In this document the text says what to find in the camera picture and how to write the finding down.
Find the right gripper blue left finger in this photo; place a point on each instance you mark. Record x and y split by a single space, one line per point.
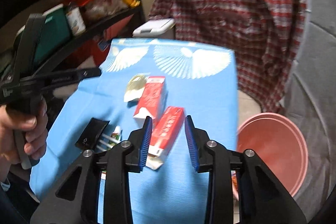
146 132

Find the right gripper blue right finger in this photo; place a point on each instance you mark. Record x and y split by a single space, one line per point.
192 142

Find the long red toothpaste box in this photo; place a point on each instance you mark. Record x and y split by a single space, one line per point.
164 136

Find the red milk carton with straw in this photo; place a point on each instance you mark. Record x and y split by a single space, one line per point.
152 102

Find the clear bag of white straws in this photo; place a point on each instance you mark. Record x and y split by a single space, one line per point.
102 144

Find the beige wrapper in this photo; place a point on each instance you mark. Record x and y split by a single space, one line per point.
135 87

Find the black foil packet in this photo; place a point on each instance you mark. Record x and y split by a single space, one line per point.
91 134

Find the small green white tube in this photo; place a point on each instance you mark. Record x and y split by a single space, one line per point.
115 137

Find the blue tablecloth with white wings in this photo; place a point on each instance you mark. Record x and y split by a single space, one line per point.
199 78

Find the green storage box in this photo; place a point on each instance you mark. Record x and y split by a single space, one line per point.
56 33

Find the black metal shelf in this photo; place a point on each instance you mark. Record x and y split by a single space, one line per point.
104 20

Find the white labelled jar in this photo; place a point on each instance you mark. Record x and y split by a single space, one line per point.
75 20

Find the pink plastic basin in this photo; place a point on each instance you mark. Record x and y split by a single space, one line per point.
280 144

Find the white bin lid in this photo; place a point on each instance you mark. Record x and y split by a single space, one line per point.
161 28

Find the grey padded cover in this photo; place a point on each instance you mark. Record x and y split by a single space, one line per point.
309 102

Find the red plaid shirt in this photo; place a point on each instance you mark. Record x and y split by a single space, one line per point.
264 34

